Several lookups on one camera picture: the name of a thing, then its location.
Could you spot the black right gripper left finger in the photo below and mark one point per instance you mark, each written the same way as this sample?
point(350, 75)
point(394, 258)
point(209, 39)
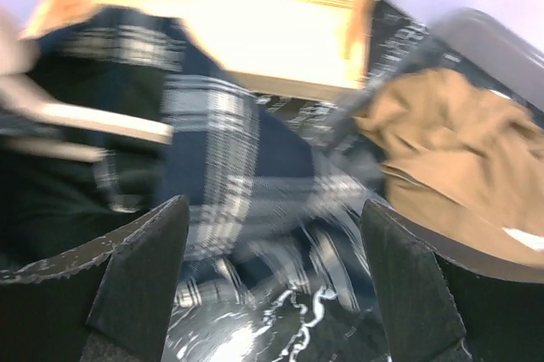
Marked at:
point(109, 299)

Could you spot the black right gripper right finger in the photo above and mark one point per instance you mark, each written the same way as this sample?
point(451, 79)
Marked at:
point(443, 301)

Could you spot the navy plaid skirt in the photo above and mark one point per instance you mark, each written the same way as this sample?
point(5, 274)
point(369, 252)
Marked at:
point(266, 209)

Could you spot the light wooden hanger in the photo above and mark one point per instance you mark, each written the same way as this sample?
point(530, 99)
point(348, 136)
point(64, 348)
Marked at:
point(28, 103)

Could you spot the tan brown garment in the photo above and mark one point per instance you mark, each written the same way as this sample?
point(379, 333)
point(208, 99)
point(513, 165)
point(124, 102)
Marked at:
point(465, 166)

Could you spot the grey plastic bin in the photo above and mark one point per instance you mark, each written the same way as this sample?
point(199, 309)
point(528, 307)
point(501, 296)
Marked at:
point(465, 40)

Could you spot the wooden clothes rack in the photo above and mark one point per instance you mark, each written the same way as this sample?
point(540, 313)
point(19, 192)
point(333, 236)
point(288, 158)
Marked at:
point(313, 49)

